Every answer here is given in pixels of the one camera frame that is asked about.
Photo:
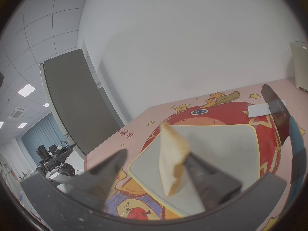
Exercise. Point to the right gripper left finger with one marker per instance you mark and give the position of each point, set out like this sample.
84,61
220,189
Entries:
101,177

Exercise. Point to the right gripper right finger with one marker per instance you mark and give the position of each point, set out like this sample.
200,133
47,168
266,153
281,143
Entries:
207,182

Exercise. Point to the slice of bread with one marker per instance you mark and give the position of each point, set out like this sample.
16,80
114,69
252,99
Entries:
169,157

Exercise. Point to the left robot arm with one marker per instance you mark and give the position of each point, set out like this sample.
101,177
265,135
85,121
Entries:
65,169

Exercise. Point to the cutting board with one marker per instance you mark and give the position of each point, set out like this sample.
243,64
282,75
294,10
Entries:
216,148

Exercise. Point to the blue curtain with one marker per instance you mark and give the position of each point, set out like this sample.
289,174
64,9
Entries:
38,133

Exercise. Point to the grey partition panel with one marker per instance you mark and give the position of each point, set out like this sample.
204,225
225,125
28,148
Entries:
72,100

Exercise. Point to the white knife rest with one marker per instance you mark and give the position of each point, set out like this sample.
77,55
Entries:
258,110

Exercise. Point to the ceiling light panel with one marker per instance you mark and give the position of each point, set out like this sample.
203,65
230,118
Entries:
27,90
46,104
22,125

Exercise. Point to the ceiling air vent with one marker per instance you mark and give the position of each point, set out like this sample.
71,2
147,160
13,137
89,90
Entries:
17,113

